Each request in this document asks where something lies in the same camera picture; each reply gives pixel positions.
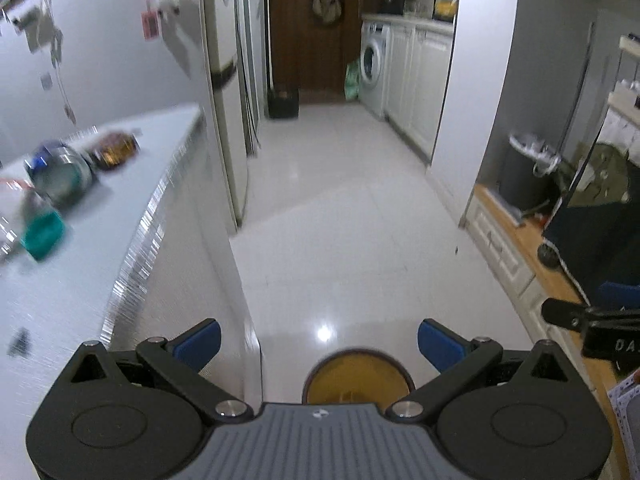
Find white refrigerator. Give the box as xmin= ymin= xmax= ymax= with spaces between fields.
xmin=200 ymin=0 xmax=266 ymax=226

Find cream shelf rack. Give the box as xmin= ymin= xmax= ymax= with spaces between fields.
xmin=607 ymin=35 xmax=640 ymax=126

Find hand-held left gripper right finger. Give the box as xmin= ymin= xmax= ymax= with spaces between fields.
xmin=391 ymin=318 xmax=586 ymax=425

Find black square container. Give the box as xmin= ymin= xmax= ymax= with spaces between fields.
xmin=267 ymin=87 xmax=301 ymax=120

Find metal pole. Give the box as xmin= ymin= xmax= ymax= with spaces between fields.
xmin=560 ymin=22 xmax=598 ymax=206

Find grey trash can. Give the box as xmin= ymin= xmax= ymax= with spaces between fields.
xmin=500 ymin=132 xmax=563 ymax=211

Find brown glass jar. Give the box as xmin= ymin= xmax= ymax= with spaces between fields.
xmin=92 ymin=130 xmax=141 ymax=171

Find teal and yellow carton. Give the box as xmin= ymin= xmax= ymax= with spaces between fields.
xmin=20 ymin=210 xmax=67 ymax=262

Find white kitchen cabinets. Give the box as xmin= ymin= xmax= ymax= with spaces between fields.
xmin=382 ymin=15 xmax=456 ymax=161

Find clear plastic storage box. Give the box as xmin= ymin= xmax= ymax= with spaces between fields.
xmin=607 ymin=375 xmax=640 ymax=480

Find green bag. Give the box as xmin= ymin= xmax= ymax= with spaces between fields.
xmin=345 ymin=60 xmax=362 ymax=102

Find low white cabinet wooden top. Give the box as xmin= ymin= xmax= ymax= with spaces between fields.
xmin=460 ymin=185 xmax=616 ymax=411

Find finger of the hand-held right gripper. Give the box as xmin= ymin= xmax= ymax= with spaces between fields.
xmin=598 ymin=281 xmax=640 ymax=311
xmin=542 ymin=298 xmax=640 ymax=333

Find dark printed cloth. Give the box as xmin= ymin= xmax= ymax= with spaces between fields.
xmin=542 ymin=142 xmax=640 ymax=306

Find clear plastic bag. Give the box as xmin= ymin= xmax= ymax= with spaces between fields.
xmin=0 ymin=177 xmax=51 ymax=266

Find blue labelled metal can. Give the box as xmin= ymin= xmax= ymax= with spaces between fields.
xmin=25 ymin=140 xmax=98 ymax=206

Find white washing machine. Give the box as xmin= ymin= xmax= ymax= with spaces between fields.
xmin=359 ymin=20 xmax=391 ymax=118

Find round yellow disc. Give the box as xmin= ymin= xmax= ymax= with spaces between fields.
xmin=301 ymin=347 xmax=416 ymax=406

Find brown wooden door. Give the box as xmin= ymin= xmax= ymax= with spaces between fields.
xmin=265 ymin=0 xmax=396 ymax=106

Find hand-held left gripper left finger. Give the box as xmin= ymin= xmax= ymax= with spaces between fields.
xmin=55 ymin=318 xmax=253 ymax=425

